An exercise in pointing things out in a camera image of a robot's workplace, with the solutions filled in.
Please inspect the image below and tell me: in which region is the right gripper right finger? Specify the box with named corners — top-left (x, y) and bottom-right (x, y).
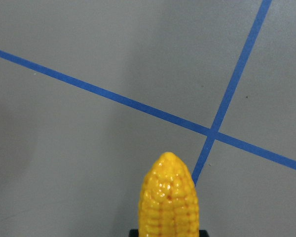
top-left (199, 230), bottom-right (209, 237)

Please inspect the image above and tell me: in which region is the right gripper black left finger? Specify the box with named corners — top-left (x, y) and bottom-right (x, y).
top-left (129, 229), bottom-right (139, 237)

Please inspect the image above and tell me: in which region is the yellow plastic corn cob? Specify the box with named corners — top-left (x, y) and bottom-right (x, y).
top-left (138, 152), bottom-right (200, 237)

